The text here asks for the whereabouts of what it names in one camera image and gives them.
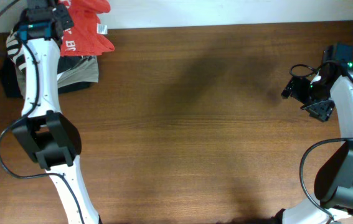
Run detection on black folded garment bottom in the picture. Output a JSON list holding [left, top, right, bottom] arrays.
[[0, 57, 92, 99]]

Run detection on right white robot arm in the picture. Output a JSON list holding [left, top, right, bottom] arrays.
[[270, 43, 353, 224]]

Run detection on black folded shirt white letters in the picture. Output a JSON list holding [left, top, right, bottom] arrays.
[[6, 30, 83, 75]]

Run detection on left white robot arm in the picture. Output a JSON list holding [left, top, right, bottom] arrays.
[[11, 1, 101, 223]]

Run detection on olive folded garment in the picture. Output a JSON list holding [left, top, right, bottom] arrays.
[[57, 56, 99, 94]]

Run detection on red orange t-shirt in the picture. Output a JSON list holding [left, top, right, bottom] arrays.
[[59, 0, 115, 57]]

